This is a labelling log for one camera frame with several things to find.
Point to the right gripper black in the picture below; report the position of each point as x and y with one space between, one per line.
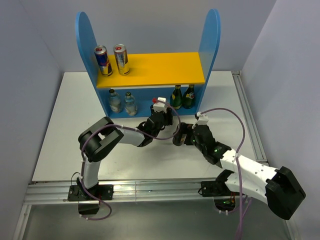
187 129

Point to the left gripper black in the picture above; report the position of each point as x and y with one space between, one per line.
168 117

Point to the black yellow can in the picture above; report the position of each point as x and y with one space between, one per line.
181 133

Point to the clear Chang bottle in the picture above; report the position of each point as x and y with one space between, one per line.
115 101
130 104

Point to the silver gold Red Bull can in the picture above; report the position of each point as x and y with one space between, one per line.
121 58

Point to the blue silver Red Bull can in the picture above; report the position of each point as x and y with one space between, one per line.
102 58

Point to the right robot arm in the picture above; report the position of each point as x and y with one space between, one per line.
278 188

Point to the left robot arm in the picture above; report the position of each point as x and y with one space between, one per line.
101 138

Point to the blue and yellow wooden shelf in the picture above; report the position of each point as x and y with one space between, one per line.
151 75

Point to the green bottle yellow label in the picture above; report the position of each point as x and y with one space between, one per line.
176 97

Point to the green Perrier bottle red label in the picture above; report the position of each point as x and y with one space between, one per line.
188 99

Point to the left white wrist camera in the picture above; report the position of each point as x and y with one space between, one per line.
159 104

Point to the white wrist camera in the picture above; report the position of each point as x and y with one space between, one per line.
159 104
201 119

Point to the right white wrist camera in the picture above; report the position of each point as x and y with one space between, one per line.
201 119

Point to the aluminium side rail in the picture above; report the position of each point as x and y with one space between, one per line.
256 143

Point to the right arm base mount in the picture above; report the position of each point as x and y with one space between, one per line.
224 199

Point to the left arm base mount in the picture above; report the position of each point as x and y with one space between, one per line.
100 191

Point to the aluminium front rail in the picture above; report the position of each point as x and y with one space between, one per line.
53 193

